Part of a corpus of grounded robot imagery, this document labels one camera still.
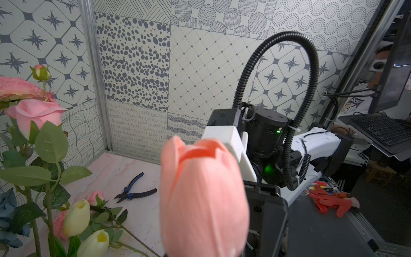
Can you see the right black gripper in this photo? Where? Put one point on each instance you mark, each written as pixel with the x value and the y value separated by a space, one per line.
pixel 268 224

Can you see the pink tulip stem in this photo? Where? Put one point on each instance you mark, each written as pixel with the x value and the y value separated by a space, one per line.
pixel 203 208

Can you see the light pink rose stem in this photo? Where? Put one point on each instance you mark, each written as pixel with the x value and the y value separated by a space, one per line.
pixel 33 164

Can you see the pink spray rose stem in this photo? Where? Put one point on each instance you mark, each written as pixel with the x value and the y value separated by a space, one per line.
pixel 16 89

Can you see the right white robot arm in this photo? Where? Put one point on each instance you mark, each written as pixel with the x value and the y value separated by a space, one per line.
pixel 256 138

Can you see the red work gloves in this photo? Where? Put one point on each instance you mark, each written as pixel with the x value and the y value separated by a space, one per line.
pixel 325 199

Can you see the computer keyboard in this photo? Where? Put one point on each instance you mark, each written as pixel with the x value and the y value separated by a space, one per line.
pixel 387 131

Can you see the computer monitor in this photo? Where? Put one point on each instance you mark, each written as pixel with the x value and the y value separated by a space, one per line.
pixel 396 70

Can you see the cream tulip bunch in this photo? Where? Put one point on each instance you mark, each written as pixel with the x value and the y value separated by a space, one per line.
pixel 98 244

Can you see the blue rose bunch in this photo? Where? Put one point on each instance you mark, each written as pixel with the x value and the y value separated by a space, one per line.
pixel 8 208

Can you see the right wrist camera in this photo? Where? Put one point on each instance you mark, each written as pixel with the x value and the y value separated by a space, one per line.
pixel 237 146

